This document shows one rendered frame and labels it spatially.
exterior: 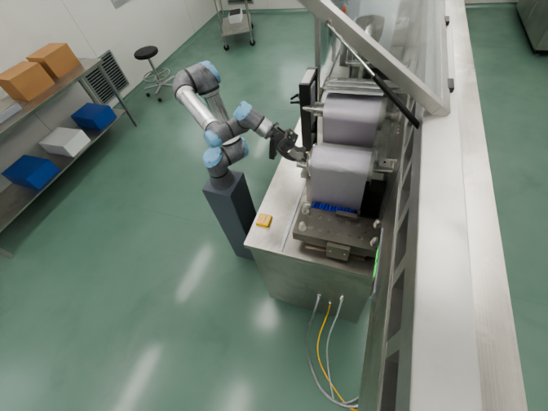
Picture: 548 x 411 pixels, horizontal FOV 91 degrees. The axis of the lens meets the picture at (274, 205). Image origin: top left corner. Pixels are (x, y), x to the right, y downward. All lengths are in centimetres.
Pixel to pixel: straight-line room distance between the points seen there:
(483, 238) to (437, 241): 33
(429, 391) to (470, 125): 91
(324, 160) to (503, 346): 79
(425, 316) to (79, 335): 260
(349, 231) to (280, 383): 122
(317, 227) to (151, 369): 165
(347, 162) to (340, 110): 25
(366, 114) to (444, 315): 94
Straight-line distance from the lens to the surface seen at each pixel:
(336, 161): 115
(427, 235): 55
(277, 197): 154
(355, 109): 127
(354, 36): 71
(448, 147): 72
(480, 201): 94
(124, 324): 261
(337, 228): 126
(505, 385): 75
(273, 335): 216
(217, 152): 155
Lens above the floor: 210
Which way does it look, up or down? 52 degrees down
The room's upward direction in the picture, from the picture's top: 12 degrees counter-clockwise
